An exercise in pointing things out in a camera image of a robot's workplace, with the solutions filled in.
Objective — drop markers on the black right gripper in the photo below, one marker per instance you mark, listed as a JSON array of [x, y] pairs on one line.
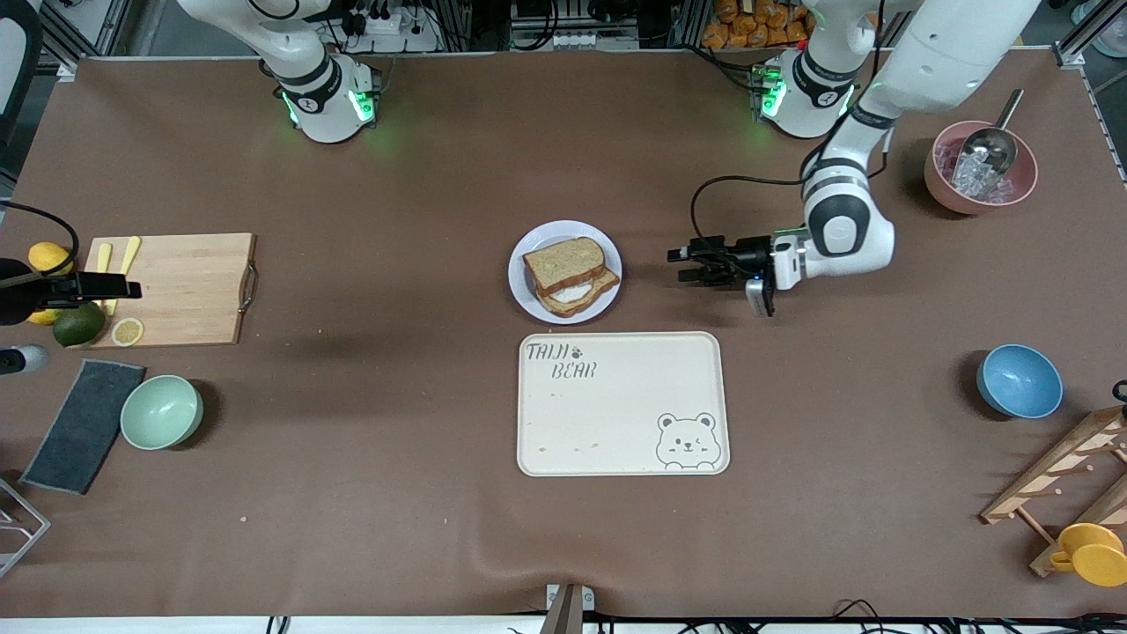
[[19, 301]]

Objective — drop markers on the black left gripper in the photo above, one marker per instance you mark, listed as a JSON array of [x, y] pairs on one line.
[[751, 256]]

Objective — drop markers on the brown bread slice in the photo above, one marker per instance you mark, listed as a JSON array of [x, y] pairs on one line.
[[563, 264], [603, 293]]

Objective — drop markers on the fried egg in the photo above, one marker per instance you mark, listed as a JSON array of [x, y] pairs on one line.
[[572, 293]]

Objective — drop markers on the white round plate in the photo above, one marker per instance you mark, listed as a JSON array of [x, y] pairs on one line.
[[563, 229]]

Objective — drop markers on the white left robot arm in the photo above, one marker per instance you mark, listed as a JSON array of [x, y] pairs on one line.
[[951, 53]]

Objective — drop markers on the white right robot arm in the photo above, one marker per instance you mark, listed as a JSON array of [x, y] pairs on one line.
[[321, 97]]

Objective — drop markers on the green avocado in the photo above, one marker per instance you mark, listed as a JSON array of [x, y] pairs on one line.
[[79, 324]]

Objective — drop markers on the yellow plastic knife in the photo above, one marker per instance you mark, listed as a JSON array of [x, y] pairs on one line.
[[130, 251]]

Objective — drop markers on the lemon slice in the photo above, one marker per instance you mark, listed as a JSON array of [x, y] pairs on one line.
[[128, 332]]

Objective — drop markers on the yellow lemon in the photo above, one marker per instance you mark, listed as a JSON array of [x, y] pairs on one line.
[[44, 317], [48, 255]]

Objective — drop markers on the wooden cutting board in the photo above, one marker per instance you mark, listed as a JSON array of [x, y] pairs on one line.
[[194, 299]]

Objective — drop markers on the mint green bowl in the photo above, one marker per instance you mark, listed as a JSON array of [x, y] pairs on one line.
[[161, 412]]

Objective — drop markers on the dark grey cloth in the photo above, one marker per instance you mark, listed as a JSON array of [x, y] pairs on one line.
[[84, 427]]

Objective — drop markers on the cream tray with bear print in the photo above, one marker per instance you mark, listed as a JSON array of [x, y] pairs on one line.
[[616, 414]]

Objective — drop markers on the pile of orange bread rolls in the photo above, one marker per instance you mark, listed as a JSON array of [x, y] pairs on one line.
[[740, 31]]

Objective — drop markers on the white socket strip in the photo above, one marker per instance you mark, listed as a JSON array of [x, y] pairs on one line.
[[572, 39]]

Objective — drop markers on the pink bowl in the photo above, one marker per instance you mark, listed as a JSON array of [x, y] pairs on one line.
[[946, 189]]

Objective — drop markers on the clear ice cubes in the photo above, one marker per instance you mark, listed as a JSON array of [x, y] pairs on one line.
[[977, 182]]

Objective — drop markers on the metal scoop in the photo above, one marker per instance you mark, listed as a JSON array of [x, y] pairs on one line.
[[990, 145]]

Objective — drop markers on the blue bowl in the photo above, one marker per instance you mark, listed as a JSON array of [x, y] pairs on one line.
[[1021, 380]]

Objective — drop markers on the white power strip with plugs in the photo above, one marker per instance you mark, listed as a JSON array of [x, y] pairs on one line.
[[396, 35]]

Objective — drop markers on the wooden peg rack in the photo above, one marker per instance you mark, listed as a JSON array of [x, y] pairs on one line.
[[1057, 467]]

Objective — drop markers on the yellow cup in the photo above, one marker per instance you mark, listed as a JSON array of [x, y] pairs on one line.
[[1096, 559]]

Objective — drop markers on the aluminium frame profile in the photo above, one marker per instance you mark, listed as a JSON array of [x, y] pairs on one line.
[[1072, 55], [66, 69]]

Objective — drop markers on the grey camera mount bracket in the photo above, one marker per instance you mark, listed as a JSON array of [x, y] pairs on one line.
[[568, 612]]

